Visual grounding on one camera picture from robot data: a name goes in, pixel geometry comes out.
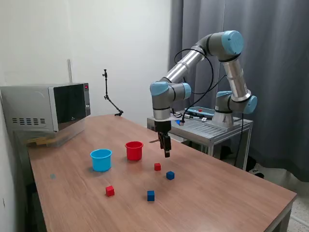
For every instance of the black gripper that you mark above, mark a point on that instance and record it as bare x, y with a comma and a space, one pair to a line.
163, 126

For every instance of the red cube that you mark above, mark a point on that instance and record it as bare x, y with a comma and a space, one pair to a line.
157, 167
109, 191

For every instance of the blue cube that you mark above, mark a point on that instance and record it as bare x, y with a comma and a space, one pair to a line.
170, 175
150, 196

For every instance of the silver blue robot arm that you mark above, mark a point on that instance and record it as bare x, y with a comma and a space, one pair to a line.
183, 65

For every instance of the red plastic bin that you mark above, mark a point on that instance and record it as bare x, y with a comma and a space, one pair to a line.
134, 152

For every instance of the blue plastic bin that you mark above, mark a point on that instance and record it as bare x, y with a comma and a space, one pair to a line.
101, 160

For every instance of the dark tape strip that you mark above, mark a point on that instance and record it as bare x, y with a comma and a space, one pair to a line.
153, 141

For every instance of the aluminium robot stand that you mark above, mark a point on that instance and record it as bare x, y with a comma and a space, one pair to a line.
205, 131

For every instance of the blue teach pendant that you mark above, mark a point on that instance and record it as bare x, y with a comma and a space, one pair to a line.
205, 112

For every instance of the black white shoes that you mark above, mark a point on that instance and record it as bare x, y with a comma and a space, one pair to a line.
254, 166

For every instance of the grey round sticker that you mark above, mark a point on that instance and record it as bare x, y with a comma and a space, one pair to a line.
52, 176

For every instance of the wooden block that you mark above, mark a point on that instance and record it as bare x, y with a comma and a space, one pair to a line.
39, 141

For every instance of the grey curtain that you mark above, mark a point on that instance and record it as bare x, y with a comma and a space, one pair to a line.
285, 96

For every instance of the silver microwave oven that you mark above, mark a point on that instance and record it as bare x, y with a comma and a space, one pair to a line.
29, 104

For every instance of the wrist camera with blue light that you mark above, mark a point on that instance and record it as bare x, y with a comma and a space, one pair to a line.
179, 122

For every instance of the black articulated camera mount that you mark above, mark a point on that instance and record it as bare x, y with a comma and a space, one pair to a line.
106, 89

